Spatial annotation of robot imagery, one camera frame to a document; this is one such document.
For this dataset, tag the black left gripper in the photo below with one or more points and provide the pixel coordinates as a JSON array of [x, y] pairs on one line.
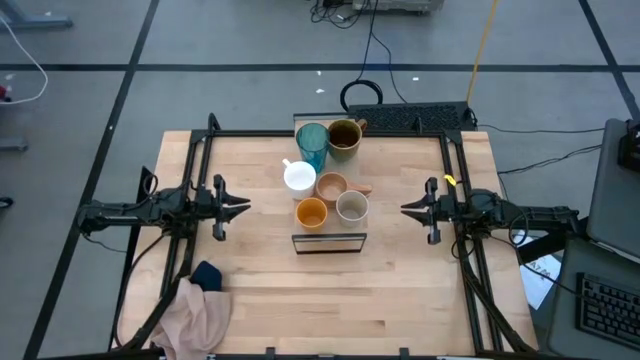
[[210, 207]]

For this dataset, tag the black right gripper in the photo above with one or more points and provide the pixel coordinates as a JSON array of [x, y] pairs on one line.
[[442, 210]]

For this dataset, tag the beige ribbed cup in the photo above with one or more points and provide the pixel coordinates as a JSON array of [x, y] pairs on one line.
[[352, 209]]

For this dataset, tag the white ceramic mug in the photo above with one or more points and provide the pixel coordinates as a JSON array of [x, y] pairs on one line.
[[300, 179]]

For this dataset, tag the orange plastic cup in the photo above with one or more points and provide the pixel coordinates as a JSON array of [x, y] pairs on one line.
[[311, 214]]

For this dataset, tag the teal ribbed glass tumbler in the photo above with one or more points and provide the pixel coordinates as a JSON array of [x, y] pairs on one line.
[[312, 142]]

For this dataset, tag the olive brown ceramic mug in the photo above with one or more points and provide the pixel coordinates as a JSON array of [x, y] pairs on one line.
[[345, 139]]

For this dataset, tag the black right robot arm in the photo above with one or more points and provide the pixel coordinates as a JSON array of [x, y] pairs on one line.
[[540, 215]]

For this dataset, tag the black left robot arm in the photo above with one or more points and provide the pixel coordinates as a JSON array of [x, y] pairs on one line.
[[125, 212]]

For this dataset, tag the yellow tag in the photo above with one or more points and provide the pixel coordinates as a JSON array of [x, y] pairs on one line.
[[450, 180]]

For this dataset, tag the dark blue cloth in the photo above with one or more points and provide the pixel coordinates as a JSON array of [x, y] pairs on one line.
[[206, 276]]

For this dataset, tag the black perforated metal box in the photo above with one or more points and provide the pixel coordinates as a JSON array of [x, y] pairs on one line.
[[410, 117]]

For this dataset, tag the pink cloth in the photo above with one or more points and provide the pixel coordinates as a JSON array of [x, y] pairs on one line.
[[192, 320]]

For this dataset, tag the white paper sheet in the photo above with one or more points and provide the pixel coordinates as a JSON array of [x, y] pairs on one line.
[[542, 280]]

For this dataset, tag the grey side desk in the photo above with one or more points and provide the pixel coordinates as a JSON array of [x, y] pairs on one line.
[[565, 300]]

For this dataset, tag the grey raised desk panel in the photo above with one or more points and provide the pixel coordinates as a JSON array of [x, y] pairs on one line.
[[615, 210]]

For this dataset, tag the grey cart base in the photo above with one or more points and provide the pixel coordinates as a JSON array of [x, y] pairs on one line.
[[400, 5]]

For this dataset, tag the black computer keyboard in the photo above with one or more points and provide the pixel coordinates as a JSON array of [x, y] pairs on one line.
[[610, 310]]

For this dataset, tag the black device on desk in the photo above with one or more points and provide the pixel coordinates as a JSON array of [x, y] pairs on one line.
[[631, 147]]

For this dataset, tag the small red object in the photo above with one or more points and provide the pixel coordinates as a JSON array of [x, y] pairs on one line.
[[4, 93]]

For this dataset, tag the grey table foot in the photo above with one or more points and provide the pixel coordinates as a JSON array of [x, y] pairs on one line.
[[35, 21]]

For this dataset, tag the black aluminium table frame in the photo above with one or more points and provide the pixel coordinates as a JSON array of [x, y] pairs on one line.
[[250, 133]]

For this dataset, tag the wooden shelf with black frame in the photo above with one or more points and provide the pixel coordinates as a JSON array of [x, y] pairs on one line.
[[327, 242]]

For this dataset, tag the black frame clamp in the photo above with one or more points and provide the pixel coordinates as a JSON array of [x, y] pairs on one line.
[[270, 353], [404, 353]]

